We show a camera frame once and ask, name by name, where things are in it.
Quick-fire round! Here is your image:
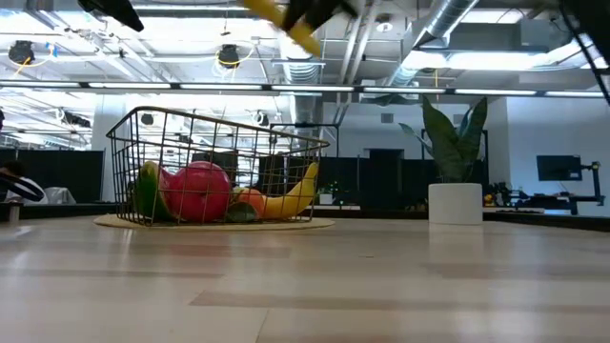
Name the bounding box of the yellow toy banana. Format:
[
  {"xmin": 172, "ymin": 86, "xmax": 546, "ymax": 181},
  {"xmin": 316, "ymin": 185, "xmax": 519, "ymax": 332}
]
[
  {"xmin": 259, "ymin": 161, "xmax": 319, "ymax": 220},
  {"xmin": 242, "ymin": 0, "xmax": 323, "ymax": 57}
]

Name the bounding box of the orange tangerine cluster with leaves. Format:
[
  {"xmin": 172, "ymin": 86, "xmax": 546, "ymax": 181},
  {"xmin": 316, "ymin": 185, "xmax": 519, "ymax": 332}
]
[{"xmin": 226, "ymin": 187, "xmax": 268, "ymax": 224}]

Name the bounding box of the red toy apple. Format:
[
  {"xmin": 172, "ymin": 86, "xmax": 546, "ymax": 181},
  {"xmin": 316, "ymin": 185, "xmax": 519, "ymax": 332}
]
[{"xmin": 166, "ymin": 160, "xmax": 234, "ymax": 224}]

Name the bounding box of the long hanging light bar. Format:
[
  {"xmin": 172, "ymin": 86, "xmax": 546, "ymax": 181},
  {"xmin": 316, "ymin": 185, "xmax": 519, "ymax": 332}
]
[{"xmin": 0, "ymin": 80, "xmax": 606, "ymax": 99}]

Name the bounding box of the black room divider panel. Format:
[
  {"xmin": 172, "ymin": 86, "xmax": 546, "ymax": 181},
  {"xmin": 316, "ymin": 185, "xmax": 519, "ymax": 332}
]
[
  {"xmin": 256, "ymin": 148, "xmax": 430, "ymax": 211},
  {"xmin": 0, "ymin": 149, "xmax": 106, "ymax": 206}
]

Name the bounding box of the grey chair back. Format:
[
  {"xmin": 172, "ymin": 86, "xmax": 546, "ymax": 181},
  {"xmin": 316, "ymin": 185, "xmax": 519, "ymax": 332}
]
[{"xmin": 46, "ymin": 187, "xmax": 76, "ymax": 206}]

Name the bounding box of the person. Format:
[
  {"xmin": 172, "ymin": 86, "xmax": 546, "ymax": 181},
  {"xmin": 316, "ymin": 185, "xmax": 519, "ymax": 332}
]
[{"xmin": 0, "ymin": 160, "xmax": 47, "ymax": 205}]

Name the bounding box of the round woven beige placemat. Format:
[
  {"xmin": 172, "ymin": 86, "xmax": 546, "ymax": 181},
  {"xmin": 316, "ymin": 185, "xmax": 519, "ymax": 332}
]
[{"xmin": 93, "ymin": 212, "xmax": 336, "ymax": 233}]

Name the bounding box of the snake plant in white pot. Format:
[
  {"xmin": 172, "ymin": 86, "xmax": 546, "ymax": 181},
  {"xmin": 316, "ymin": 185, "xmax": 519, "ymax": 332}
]
[{"xmin": 398, "ymin": 94, "xmax": 489, "ymax": 226}]

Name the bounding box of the black computer monitor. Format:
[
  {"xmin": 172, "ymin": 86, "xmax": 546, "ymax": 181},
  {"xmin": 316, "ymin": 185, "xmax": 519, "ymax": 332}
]
[{"xmin": 537, "ymin": 154, "xmax": 583, "ymax": 182}]

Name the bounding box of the background office desk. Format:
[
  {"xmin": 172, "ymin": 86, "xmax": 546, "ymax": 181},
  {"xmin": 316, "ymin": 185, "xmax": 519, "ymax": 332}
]
[{"xmin": 504, "ymin": 192, "xmax": 606, "ymax": 215}]

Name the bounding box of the silver round air duct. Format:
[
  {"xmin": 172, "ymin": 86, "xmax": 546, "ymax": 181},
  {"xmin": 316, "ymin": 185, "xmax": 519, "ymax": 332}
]
[
  {"xmin": 275, "ymin": 28, "xmax": 321, "ymax": 125},
  {"xmin": 388, "ymin": 0, "xmax": 480, "ymax": 90}
]

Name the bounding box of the black ceiling cord reel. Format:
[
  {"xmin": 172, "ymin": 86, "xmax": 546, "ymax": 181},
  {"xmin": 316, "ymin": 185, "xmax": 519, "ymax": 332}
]
[
  {"xmin": 8, "ymin": 40, "xmax": 35, "ymax": 66},
  {"xmin": 217, "ymin": 43, "xmax": 241, "ymax": 70}
]

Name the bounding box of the black wire basket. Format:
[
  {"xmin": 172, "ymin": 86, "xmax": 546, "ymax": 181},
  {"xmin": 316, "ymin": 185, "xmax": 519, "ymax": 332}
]
[{"xmin": 106, "ymin": 106, "xmax": 331, "ymax": 228}]

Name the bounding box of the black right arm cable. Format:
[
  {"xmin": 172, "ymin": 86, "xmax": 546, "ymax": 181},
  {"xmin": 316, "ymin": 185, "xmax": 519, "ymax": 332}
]
[{"xmin": 559, "ymin": 2, "xmax": 610, "ymax": 106}]

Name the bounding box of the black aluminium rig frame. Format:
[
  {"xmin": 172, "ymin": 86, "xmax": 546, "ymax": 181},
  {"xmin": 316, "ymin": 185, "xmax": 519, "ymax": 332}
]
[{"xmin": 0, "ymin": 203, "xmax": 610, "ymax": 233}]

